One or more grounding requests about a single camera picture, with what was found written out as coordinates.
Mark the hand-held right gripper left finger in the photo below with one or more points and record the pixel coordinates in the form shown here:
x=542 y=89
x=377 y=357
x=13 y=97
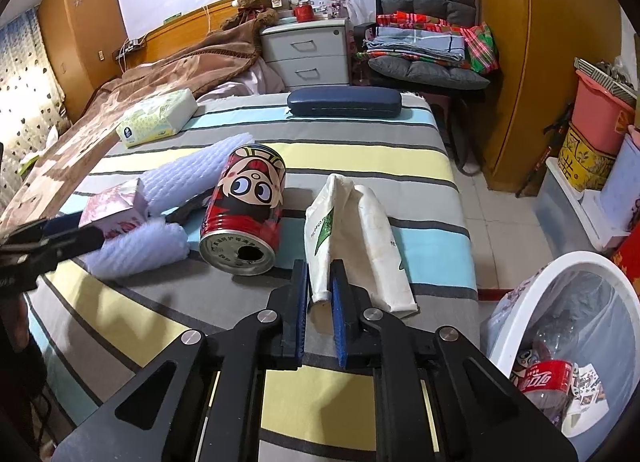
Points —
x=300 y=322

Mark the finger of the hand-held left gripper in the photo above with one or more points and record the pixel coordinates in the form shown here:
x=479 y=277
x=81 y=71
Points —
x=65 y=242
x=65 y=222

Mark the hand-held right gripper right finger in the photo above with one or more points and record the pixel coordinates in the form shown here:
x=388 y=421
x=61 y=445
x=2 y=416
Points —
x=340 y=327

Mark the pink drink carton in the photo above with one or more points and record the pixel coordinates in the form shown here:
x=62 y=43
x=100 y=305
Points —
x=115 y=202

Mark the white paper bag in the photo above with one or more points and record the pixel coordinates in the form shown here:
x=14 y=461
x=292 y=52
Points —
x=370 y=252

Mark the red cartoon drink can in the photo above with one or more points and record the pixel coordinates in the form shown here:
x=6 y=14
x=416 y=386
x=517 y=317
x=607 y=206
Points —
x=245 y=202

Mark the white foam net wrap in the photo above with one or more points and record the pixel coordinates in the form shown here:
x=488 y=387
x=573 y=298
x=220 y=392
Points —
x=190 y=172

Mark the clear bottle with red label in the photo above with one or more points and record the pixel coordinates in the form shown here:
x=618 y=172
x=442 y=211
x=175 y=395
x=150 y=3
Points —
x=547 y=374

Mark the white round trash bin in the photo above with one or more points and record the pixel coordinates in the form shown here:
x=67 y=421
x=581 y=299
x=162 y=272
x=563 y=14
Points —
x=550 y=267

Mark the person's left hand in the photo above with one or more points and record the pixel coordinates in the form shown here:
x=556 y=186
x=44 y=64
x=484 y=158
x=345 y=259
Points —
x=15 y=324

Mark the patterned curtain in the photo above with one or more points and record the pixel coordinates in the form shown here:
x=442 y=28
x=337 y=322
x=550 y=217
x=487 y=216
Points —
x=25 y=92

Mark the green white tissue pack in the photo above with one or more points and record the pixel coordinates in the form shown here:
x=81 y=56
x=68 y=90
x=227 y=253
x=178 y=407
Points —
x=155 y=117

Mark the brown blanket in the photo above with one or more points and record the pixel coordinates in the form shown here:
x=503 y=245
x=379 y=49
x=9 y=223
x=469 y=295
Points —
x=150 y=77

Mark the power strip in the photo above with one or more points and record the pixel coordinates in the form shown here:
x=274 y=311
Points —
x=132 y=45

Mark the striped tablecloth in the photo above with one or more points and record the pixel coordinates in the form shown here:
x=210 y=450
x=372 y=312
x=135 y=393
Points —
x=425 y=152

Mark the small wooden wardrobe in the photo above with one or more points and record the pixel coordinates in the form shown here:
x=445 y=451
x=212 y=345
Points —
x=80 y=17

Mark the wooden headboard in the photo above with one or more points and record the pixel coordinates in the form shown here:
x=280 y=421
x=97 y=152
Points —
x=180 y=32

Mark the dark blue glasses case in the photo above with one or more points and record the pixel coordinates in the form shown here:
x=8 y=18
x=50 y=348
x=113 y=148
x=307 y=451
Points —
x=342 y=102

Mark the pale pink bed sheet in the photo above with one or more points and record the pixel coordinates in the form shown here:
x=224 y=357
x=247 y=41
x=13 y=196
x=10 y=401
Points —
x=255 y=82

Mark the clear storage box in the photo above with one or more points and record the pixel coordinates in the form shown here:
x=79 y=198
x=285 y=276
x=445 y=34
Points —
x=565 y=207

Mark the clear plastic bin liner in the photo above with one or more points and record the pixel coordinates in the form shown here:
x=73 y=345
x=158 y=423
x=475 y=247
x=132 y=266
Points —
x=600 y=312

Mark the grey nightstand with drawers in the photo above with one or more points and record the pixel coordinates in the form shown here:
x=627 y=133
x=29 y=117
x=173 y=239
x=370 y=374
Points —
x=305 y=52

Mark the brown teddy bear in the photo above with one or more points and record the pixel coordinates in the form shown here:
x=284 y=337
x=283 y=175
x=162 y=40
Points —
x=255 y=0

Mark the stack of folded cloths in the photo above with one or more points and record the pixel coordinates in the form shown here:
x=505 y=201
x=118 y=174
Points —
x=420 y=42

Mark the yellow patterned tin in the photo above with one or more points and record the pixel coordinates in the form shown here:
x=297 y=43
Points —
x=585 y=160

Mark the red gift box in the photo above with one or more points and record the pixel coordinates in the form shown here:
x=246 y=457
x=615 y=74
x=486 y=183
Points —
x=629 y=249

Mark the red jar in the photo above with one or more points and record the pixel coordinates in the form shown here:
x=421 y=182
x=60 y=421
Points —
x=303 y=12

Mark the lavender box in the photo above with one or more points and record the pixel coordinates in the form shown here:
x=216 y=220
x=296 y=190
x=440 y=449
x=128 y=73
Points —
x=622 y=182

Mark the white plastic bag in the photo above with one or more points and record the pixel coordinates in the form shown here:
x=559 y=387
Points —
x=357 y=7

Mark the pink plastic bucket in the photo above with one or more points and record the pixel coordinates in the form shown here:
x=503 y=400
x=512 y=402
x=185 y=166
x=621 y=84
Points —
x=600 y=117

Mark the large wooden wardrobe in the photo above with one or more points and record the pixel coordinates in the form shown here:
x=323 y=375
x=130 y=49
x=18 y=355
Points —
x=540 y=42

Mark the patterned tray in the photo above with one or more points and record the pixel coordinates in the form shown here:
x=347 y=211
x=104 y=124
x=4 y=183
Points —
x=602 y=76

